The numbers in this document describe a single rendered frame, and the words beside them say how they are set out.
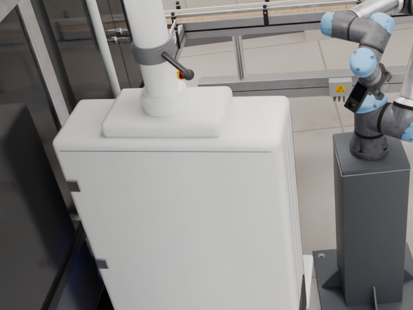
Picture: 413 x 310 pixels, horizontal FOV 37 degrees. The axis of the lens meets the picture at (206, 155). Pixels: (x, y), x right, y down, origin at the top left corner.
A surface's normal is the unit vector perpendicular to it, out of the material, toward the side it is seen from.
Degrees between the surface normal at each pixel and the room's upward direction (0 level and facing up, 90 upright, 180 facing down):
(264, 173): 90
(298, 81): 90
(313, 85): 90
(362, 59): 43
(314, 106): 0
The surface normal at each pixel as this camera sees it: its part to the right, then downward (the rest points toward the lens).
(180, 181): -0.20, 0.61
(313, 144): -0.15, -0.79
